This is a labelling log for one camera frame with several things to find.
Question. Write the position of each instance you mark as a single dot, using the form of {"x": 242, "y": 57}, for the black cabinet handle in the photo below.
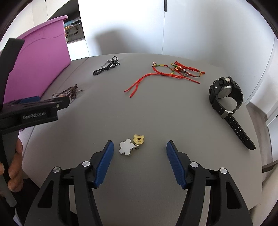
{"x": 165, "y": 5}

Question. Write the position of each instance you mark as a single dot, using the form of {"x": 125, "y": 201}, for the black storage case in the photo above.
{"x": 74, "y": 33}

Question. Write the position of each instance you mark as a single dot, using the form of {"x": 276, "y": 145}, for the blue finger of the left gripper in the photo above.
{"x": 29, "y": 100}
{"x": 59, "y": 102}

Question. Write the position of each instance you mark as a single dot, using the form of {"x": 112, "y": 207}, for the white flower bear charm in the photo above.
{"x": 127, "y": 146}

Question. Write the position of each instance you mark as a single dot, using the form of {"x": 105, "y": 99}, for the pink plastic bin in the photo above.
{"x": 42, "y": 58}

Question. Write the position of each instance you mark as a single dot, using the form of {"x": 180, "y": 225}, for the person's left hand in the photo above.
{"x": 15, "y": 171}

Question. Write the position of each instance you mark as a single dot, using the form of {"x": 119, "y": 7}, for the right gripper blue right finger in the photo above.
{"x": 178, "y": 162}

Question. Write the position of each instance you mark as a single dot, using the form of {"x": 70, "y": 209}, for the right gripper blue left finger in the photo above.
{"x": 105, "y": 158}

